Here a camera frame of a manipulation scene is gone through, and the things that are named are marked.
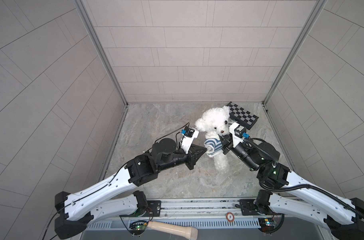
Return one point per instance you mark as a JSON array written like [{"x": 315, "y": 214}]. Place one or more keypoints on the beige cylindrical handle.
[{"x": 189, "y": 233}]

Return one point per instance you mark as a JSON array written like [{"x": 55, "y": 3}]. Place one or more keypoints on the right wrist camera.
[{"x": 237, "y": 131}]

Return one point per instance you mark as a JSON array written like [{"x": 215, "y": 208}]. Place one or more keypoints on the circuit board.
[
  {"x": 138, "y": 227},
  {"x": 267, "y": 224}
]

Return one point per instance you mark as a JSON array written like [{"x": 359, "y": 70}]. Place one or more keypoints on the white teddy bear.
[{"x": 214, "y": 122}]

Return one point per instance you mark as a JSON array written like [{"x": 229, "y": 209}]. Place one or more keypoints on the left circuit board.
[{"x": 138, "y": 227}]

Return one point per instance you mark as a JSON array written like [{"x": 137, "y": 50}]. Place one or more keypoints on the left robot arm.
[{"x": 117, "y": 194}]

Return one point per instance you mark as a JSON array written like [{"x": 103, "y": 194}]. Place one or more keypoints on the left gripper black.
[{"x": 192, "y": 154}]

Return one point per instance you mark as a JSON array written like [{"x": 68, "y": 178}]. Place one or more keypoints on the black white checkerboard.
[{"x": 242, "y": 116}]

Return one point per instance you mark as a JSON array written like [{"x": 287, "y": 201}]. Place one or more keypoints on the blue white striped sweater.
[{"x": 214, "y": 148}]

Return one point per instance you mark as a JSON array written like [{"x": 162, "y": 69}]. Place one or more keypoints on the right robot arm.
[{"x": 285, "y": 192}]

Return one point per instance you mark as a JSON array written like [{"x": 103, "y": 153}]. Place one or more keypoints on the red round sticker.
[{"x": 230, "y": 217}]

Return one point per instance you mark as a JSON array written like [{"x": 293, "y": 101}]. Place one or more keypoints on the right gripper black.
[{"x": 228, "y": 144}]

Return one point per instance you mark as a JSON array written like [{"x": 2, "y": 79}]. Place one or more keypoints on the aluminium mounting rail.
[{"x": 200, "y": 207}]

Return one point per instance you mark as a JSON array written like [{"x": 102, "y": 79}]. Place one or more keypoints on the right circuit board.
[{"x": 267, "y": 224}]

